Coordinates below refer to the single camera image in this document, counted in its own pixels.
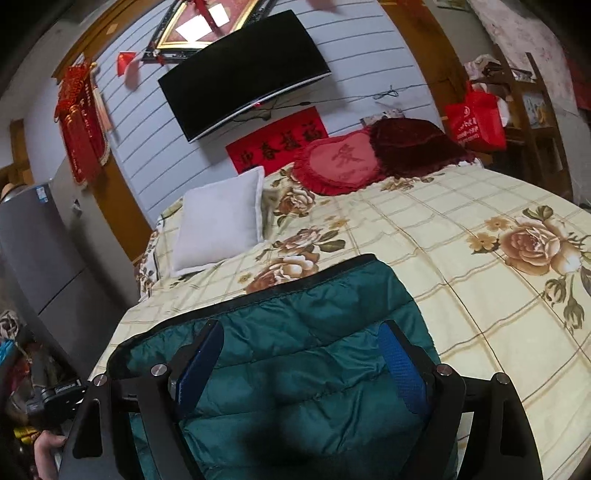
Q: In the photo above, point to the grey refrigerator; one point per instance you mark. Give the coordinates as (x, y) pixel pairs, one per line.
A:
(55, 293)

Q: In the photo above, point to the pink floral mattress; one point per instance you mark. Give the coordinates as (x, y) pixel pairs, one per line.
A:
(517, 31)

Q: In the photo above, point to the dark green puffer jacket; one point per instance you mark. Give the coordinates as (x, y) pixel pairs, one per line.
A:
(301, 389)

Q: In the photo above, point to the red heart-shaped cushion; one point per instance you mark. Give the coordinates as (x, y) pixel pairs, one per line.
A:
(338, 165)

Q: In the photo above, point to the dark red velvet cushion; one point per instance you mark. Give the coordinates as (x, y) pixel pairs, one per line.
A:
(407, 147)

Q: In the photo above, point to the gold framed picture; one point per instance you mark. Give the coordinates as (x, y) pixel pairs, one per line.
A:
(190, 26)

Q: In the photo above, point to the small red wall paper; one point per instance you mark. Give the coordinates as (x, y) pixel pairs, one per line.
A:
(123, 60)

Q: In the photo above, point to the red shopping bag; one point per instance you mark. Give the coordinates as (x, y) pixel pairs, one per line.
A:
(475, 123)

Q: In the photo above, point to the wooden shelf rack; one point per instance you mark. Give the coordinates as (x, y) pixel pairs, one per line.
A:
(535, 150)

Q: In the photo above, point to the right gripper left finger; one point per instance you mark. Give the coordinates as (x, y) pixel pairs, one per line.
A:
(101, 445)

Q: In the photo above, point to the red chinese knot decoration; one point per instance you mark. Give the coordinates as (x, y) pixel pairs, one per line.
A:
(83, 122)

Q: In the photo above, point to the red banner with characters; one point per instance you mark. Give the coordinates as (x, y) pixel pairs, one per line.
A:
(274, 146)

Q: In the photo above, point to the black curved television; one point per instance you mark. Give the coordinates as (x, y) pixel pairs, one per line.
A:
(245, 68)

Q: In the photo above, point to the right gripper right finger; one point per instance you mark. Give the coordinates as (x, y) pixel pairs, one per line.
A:
(501, 443)

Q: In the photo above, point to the person's left hand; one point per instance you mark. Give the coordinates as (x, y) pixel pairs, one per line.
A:
(44, 447)

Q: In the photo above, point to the cream floral plaid bedspread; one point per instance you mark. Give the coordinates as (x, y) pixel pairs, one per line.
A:
(499, 268)

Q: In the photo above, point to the white square pillow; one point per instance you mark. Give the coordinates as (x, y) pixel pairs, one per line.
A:
(219, 221)

